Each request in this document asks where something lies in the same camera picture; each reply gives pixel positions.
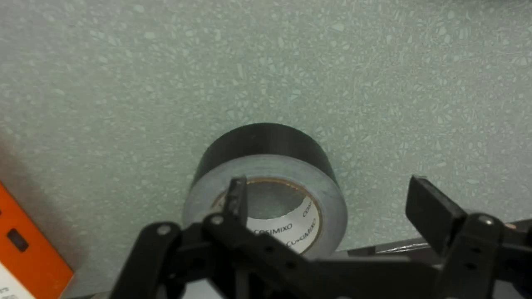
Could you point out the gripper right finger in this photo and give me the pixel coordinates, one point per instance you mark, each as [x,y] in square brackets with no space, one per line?
[469,236]

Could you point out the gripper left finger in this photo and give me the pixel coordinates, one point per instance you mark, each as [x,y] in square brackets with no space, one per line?
[232,245]

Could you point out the black masking tape roll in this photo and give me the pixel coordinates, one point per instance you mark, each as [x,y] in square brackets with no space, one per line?
[266,166]

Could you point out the orange and white box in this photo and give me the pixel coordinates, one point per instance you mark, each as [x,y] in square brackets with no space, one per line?
[25,257]

